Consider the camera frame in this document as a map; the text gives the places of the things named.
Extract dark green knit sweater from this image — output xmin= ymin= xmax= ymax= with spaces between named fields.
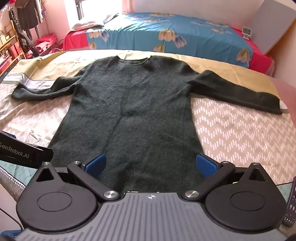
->
xmin=11 ymin=55 xmax=283 ymax=194

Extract red cloth pile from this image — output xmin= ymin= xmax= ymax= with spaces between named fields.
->
xmin=34 ymin=32 xmax=57 ymax=56

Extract blue floral bedsheet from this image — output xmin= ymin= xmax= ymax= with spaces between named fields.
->
xmin=87 ymin=12 xmax=253 ymax=69

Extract dark hanging clothes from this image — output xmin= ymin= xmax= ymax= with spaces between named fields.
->
xmin=8 ymin=0 xmax=47 ymax=58

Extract small white object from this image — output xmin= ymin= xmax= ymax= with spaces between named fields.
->
xmin=279 ymin=101 xmax=290 ymax=114

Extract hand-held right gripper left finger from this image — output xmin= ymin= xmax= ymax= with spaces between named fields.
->
xmin=35 ymin=153 xmax=121 ymax=200

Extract grey headboard panel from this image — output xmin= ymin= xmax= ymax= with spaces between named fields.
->
xmin=248 ymin=0 xmax=296 ymax=55

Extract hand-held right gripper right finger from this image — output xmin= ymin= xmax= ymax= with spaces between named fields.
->
xmin=182 ymin=152 xmax=267 ymax=200

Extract white crumpled clothes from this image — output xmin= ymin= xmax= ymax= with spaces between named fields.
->
xmin=70 ymin=13 xmax=119 ymax=31

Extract wooden shelf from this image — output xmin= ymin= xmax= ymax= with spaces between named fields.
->
xmin=0 ymin=23 xmax=26 ymax=78

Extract small white desk clock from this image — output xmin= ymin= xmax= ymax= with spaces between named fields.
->
xmin=240 ymin=26 xmax=253 ymax=40

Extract yellow beige patchwork quilt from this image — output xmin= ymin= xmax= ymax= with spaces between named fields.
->
xmin=0 ymin=50 xmax=296 ymax=232

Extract black cable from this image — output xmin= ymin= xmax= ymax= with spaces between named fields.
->
xmin=0 ymin=206 xmax=24 ymax=235

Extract black remote control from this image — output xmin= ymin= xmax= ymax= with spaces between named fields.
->
xmin=282 ymin=176 xmax=296 ymax=228

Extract window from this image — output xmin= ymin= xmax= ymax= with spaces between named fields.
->
xmin=64 ymin=0 xmax=86 ymax=21

